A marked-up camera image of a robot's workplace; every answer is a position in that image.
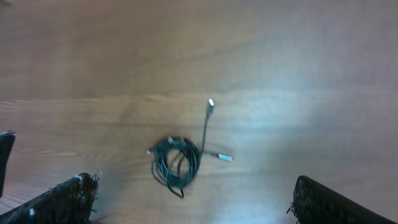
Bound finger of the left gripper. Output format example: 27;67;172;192
0;130;16;195

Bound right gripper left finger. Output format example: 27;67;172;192
1;173;100;224

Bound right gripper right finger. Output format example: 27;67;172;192
287;175;396;224

